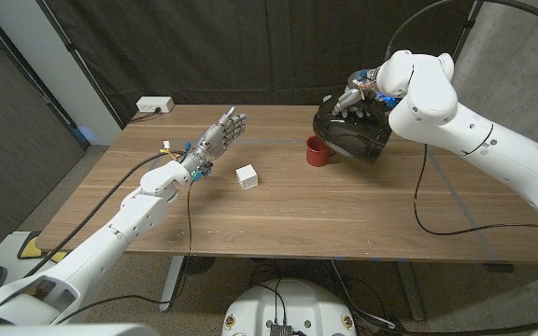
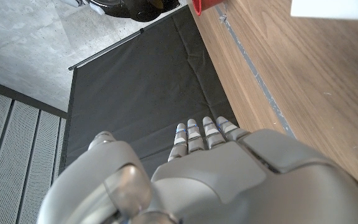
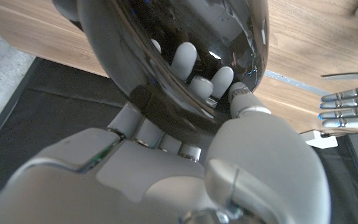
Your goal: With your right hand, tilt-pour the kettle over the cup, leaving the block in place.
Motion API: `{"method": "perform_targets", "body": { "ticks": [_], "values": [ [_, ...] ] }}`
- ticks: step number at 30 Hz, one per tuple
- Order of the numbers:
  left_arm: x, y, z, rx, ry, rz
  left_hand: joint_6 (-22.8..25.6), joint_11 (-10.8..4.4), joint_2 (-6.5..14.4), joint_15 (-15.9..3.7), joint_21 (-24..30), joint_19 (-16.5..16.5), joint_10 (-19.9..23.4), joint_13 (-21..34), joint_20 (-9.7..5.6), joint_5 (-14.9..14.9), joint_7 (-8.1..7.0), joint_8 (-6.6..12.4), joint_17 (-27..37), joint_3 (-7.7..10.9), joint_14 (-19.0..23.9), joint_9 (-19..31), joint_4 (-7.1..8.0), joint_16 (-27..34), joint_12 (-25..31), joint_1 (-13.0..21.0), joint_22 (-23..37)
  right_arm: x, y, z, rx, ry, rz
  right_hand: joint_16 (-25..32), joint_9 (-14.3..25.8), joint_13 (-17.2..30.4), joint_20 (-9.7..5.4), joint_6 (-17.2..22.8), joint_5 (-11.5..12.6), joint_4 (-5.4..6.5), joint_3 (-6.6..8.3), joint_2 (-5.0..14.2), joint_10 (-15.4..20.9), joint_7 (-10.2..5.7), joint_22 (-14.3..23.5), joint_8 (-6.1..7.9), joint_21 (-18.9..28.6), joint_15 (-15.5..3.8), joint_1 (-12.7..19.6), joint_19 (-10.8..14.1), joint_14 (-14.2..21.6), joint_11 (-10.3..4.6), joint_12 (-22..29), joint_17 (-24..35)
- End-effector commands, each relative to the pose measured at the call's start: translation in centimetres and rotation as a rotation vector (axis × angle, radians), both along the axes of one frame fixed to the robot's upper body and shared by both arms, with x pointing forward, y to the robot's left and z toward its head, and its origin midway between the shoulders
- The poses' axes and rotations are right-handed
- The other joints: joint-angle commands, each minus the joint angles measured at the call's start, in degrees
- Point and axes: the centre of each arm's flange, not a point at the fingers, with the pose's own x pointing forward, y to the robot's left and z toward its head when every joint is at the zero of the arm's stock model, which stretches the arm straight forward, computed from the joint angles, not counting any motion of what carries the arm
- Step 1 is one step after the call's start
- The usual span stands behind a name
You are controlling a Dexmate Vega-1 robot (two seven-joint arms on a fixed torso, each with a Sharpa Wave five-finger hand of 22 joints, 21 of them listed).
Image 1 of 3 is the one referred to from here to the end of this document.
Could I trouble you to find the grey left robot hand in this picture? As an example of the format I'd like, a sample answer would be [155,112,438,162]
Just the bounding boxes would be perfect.
[189,105,248,172]

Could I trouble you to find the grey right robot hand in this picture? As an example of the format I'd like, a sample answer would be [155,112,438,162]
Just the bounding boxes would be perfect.
[327,68,391,120]

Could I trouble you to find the black glossy kettle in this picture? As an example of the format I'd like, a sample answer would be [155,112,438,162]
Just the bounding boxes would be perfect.
[312,95,394,164]

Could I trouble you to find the white cube block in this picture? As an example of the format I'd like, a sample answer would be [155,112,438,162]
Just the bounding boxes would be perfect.
[234,163,260,191]

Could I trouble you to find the red enamel cup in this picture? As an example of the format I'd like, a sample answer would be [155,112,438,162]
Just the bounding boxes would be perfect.
[304,134,335,168]

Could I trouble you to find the grey tape outline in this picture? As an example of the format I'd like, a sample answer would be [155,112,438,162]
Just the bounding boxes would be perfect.
[114,138,497,256]

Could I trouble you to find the white power strip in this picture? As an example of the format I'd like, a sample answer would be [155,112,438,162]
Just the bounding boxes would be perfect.
[135,96,176,115]

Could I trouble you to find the black fabric backdrop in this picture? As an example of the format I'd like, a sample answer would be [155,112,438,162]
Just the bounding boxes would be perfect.
[39,0,478,125]

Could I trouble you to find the black backdrop stand pole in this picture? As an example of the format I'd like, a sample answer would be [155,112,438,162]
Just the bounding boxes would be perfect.
[35,0,125,130]
[450,0,485,52]

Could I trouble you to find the black round fan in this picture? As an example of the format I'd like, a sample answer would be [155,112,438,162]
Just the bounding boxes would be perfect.
[182,255,217,276]

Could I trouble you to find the white table leg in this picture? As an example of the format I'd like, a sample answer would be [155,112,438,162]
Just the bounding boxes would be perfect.
[159,255,186,313]

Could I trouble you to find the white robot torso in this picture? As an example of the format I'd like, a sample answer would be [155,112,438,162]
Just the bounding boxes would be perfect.
[221,278,358,336]

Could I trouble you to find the grey table leg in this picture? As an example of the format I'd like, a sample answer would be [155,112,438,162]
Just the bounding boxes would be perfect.
[393,260,427,322]

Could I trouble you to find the black power adapter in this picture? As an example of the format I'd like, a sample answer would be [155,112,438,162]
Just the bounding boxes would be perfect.
[374,319,408,336]

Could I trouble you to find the white base with yellow pad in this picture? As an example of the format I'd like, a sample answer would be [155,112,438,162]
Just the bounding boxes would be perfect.
[0,231,72,293]

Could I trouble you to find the black power strip cord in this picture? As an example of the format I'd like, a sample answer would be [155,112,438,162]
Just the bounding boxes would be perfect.
[130,106,163,124]

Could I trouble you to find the thin black left wrist cable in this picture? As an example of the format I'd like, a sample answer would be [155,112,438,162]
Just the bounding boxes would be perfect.
[53,181,195,326]

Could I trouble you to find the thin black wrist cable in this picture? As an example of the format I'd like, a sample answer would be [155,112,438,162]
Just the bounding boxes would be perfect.
[53,181,195,326]
[412,143,538,237]

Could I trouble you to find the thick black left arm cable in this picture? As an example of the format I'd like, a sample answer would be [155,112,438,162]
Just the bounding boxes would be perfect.
[23,151,189,279]

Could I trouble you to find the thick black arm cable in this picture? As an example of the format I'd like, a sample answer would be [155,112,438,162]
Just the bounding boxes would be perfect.
[23,151,189,279]
[384,0,538,62]

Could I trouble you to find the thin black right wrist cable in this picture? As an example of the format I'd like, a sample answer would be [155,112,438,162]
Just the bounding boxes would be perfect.
[412,143,538,237]

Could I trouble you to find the black torso cable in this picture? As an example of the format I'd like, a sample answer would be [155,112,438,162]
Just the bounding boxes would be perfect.
[255,279,289,328]

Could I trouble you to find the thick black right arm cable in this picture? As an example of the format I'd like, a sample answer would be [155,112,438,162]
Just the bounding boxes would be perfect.
[384,0,538,62]

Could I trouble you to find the grey floor cable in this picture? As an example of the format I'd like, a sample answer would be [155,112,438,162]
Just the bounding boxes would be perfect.
[328,259,397,329]

